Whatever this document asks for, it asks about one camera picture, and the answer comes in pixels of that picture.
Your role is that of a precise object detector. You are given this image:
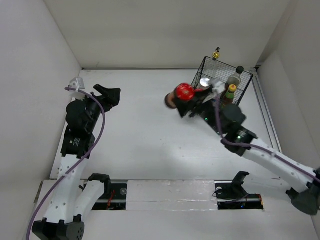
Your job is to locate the red lid jar front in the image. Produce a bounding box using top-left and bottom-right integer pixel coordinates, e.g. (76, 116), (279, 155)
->
(164, 83), (195, 109)

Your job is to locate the black wire rack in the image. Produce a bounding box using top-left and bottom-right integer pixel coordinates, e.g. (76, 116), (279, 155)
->
(191, 56), (253, 106)

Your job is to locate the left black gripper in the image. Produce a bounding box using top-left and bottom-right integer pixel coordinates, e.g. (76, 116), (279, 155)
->
(77, 84), (120, 132)

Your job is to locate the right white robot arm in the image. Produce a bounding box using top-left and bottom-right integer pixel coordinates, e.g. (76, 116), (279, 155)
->
(165, 85), (320, 216)

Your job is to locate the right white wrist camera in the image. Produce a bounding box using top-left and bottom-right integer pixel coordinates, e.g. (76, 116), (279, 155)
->
(203, 78), (225, 103)

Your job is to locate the green label sauce bottle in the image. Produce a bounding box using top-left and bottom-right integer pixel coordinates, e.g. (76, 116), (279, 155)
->
(220, 84), (237, 108)

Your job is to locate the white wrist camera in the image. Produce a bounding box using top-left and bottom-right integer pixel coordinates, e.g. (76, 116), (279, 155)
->
(203, 78), (225, 103)
(68, 77), (85, 93)

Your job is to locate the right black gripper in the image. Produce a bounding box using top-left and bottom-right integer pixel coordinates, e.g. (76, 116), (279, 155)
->
(171, 88), (225, 136)

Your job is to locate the clear glass oil bottle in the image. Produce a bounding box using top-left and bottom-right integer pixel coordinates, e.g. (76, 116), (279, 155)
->
(209, 46), (222, 80)

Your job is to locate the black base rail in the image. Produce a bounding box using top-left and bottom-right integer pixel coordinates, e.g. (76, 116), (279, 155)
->
(92, 180), (264, 211)

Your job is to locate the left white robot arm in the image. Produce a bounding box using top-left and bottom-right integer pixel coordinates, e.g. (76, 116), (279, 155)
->
(25, 84), (121, 240)

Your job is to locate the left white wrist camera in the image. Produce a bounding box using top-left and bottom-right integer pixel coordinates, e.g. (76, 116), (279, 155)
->
(68, 77), (85, 93)

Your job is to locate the dark soy sauce bottle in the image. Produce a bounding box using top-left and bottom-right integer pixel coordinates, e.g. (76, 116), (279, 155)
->
(227, 66), (244, 88)

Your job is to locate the silver lid shaker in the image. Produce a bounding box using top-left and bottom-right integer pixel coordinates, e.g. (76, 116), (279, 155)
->
(198, 77), (211, 90)

